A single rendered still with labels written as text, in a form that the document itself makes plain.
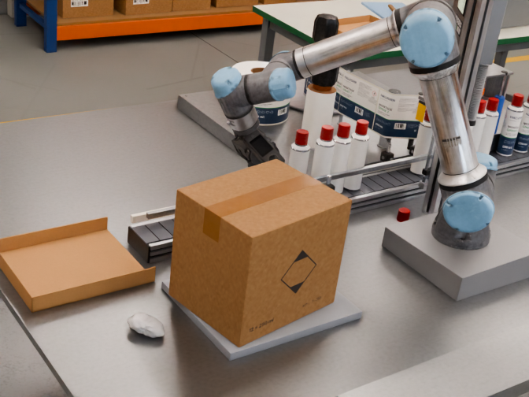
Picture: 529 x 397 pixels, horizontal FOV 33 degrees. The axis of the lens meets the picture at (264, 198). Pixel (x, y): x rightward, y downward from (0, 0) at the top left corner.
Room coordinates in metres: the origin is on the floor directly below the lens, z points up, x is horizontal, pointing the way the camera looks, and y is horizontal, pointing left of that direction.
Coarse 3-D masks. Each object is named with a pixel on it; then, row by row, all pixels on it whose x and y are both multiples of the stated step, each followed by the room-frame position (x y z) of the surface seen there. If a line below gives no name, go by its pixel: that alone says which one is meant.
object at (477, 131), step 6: (480, 102) 2.57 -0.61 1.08; (480, 108) 2.56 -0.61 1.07; (480, 114) 2.56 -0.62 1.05; (480, 120) 2.56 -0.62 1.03; (474, 126) 2.56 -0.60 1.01; (480, 126) 2.56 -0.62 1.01; (474, 132) 2.56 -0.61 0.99; (480, 132) 2.56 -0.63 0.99; (474, 138) 2.56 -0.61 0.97; (480, 138) 2.57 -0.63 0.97; (474, 144) 2.56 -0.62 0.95
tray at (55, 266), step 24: (0, 240) 1.80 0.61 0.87; (24, 240) 1.83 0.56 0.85; (48, 240) 1.87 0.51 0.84; (72, 240) 1.89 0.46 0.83; (96, 240) 1.90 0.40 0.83; (0, 264) 1.73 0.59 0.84; (24, 264) 1.76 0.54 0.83; (48, 264) 1.77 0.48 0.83; (72, 264) 1.78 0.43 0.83; (96, 264) 1.80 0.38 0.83; (120, 264) 1.81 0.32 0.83; (24, 288) 1.61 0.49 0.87; (48, 288) 1.67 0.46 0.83; (72, 288) 1.64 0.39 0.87; (96, 288) 1.67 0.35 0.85; (120, 288) 1.71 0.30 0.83
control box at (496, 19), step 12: (456, 0) 2.43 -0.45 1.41; (504, 0) 2.30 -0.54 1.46; (456, 12) 2.40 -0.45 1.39; (492, 12) 2.30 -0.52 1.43; (504, 12) 2.30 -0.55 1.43; (492, 24) 2.30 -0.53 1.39; (492, 36) 2.30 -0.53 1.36; (492, 48) 2.30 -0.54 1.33; (480, 60) 2.30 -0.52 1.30; (492, 60) 2.30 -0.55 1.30
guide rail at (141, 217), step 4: (376, 164) 2.40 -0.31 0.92; (408, 164) 2.47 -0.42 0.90; (388, 168) 2.42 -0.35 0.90; (372, 172) 2.38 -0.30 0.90; (164, 208) 1.97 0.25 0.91; (144, 212) 1.93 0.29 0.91; (132, 216) 1.91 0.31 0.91; (136, 216) 1.91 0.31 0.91; (140, 216) 1.92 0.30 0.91; (144, 216) 1.92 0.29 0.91; (164, 216) 1.96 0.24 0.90; (132, 220) 1.90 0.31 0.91; (136, 220) 1.91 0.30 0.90; (140, 220) 1.92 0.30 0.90; (144, 220) 1.92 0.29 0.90; (148, 220) 1.93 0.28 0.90
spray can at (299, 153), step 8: (296, 136) 2.16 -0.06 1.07; (304, 136) 2.15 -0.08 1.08; (296, 144) 2.16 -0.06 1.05; (304, 144) 2.15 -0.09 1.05; (296, 152) 2.14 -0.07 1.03; (304, 152) 2.15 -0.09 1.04; (296, 160) 2.14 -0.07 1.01; (304, 160) 2.15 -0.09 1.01; (296, 168) 2.14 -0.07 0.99; (304, 168) 2.15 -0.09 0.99
